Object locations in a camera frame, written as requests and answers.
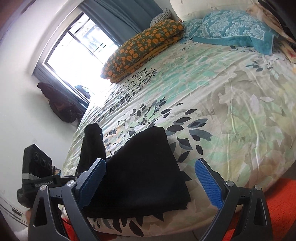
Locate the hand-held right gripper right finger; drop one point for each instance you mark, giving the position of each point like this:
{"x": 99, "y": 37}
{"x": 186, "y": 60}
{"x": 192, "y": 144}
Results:
{"x": 208, "y": 183}

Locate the white pillow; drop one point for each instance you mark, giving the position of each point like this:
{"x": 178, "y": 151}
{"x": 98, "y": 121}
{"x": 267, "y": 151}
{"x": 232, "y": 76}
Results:
{"x": 196, "y": 7}

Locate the small teal patterned pillow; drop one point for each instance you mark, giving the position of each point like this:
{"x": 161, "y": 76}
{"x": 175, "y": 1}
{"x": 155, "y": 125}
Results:
{"x": 190, "y": 29}

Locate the grey patterned cloth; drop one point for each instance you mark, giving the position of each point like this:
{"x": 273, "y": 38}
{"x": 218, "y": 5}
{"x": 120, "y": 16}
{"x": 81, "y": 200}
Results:
{"x": 161, "y": 16}

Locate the folded orange floral blanket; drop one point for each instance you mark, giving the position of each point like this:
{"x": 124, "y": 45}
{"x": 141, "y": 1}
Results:
{"x": 138, "y": 48}

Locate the orange rug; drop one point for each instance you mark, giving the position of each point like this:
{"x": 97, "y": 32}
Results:
{"x": 284, "y": 208}

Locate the large teal patterned pillow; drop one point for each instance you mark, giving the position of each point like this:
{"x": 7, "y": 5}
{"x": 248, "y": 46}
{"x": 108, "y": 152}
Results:
{"x": 231, "y": 27}

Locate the cream floral cloth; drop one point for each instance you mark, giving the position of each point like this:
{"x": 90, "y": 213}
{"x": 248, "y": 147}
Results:
{"x": 286, "y": 39}

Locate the dark hanging bag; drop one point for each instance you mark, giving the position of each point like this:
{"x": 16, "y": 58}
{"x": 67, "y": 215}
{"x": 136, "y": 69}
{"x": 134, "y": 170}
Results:
{"x": 60, "y": 104}

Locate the leaf print bed sheet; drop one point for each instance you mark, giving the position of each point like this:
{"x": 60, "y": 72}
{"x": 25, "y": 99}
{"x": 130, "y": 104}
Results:
{"x": 231, "y": 104}

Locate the black pants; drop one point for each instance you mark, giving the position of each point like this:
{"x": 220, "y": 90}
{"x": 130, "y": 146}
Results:
{"x": 143, "y": 171}

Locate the window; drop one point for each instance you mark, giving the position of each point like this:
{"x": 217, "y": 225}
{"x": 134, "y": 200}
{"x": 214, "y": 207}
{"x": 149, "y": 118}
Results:
{"x": 69, "y": 51}

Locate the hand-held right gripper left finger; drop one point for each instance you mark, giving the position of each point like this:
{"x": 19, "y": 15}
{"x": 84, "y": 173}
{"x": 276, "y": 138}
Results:
{"x": 92, "y": 183}

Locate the teal curtain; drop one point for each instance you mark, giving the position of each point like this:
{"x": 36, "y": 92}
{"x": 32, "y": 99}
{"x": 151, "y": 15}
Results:
{"x": 120, "y": 16}

